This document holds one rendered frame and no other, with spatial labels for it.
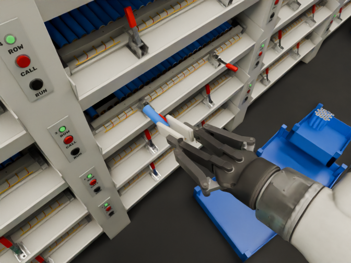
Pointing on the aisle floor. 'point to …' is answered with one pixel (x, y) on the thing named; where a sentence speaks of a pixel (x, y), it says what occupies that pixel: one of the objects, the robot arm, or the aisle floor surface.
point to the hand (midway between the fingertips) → (175, 131)
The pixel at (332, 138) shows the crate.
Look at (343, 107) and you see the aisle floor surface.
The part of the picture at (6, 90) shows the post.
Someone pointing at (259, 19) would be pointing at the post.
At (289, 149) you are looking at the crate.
